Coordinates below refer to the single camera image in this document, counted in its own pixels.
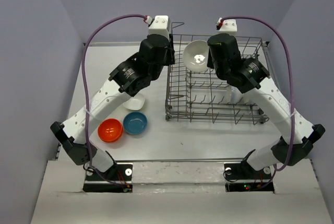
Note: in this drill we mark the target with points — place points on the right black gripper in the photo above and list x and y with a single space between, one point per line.
211 62

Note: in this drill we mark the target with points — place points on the white round bowl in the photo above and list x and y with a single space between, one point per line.
195 56
241 94
231 94

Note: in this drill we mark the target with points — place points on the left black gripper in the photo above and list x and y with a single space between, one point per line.
171 59

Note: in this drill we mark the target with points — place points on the blue bowl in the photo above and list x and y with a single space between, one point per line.
135 123

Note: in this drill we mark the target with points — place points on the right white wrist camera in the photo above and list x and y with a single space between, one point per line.
228 26

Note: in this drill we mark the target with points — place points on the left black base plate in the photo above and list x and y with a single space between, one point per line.
119 181

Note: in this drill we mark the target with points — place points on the orange bowl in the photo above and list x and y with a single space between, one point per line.
110 130

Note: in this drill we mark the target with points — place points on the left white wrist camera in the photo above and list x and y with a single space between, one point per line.
160 25

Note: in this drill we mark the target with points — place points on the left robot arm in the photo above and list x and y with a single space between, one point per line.
125 81

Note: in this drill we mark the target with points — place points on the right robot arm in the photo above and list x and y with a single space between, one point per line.
253 80

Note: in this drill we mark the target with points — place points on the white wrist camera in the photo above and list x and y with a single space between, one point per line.
160 25
228 26

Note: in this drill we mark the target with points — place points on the grey wire dish rack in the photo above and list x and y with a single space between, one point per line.
203 97

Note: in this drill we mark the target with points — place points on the white square bowl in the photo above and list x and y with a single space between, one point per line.
135 103

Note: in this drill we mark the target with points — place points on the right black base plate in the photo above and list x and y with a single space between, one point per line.
239 181

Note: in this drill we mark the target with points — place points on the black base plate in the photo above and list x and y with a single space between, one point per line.
239 181
119 181

